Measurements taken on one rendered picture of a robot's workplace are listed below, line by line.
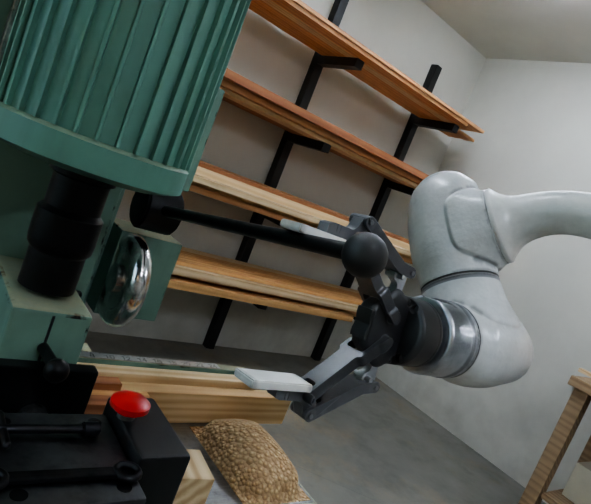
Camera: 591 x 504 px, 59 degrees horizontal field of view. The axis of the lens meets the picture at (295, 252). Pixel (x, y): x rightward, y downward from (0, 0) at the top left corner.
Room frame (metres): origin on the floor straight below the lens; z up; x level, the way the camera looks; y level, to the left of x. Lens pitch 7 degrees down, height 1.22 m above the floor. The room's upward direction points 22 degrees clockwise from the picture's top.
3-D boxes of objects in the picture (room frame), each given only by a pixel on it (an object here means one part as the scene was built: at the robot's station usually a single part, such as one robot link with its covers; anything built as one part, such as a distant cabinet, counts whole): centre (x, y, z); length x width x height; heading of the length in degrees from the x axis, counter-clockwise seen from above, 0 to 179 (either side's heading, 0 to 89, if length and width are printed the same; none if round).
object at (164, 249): (0.72, 0.20, 1.02); 0.09 x 0.07 x 0.12; 130
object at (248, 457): (0.57, -0.04, 0.92); 0.14 x 0.09 x 0.04; 40
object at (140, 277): (0.66, 0.19, 1.02); 0.12 x 0.03 x 0.12; 40
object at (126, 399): (0.37, 0.07, 1.02); 0.03 x 0.03 x 0.01
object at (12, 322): (0.49, 0.22, 0.99); 0.14 x 0.07 x 0.09; 40
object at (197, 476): (0.46, 0.02, 0.92); 0.05 x 0.04 x 0.04; 32
